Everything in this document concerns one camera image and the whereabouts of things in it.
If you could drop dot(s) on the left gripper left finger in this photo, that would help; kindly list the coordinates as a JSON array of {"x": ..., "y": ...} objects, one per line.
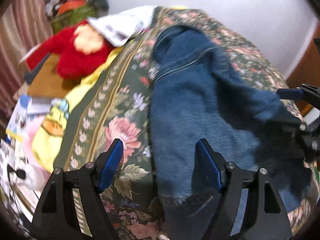
[{"x": 70, "y": 206}]

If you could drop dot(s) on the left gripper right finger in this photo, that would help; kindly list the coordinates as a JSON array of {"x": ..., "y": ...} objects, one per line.
[{"x": 250, "y": 206}]

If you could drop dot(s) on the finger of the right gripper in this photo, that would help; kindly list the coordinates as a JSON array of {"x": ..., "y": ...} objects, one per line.
[{"x": 307, "y": 93}]

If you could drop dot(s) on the blue denim jacket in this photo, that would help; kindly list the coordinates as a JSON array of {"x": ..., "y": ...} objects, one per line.
[{"x": 198, "y": 94}]

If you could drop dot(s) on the wooden door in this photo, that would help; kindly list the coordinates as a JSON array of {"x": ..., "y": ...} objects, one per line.
[{"x": 307, "y": 70}]

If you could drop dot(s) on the floral green bedspread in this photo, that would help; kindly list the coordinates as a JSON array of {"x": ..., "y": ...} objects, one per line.
[{"x": 113, "y": 103}]

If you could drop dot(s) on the red plush toy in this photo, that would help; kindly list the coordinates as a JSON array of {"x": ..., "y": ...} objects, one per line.
[{"x": 81, "y": 51}]

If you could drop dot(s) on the white folded garment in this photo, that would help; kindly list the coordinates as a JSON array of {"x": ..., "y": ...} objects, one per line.
[{"x": 123, "y": 26}]

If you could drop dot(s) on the striped pink curtain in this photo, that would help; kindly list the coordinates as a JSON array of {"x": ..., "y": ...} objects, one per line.
[{"x": 24, "y": 24}]

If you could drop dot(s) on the green box clutter pile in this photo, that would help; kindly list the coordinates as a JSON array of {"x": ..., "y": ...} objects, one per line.
[{"x": 64, "y": 13}]

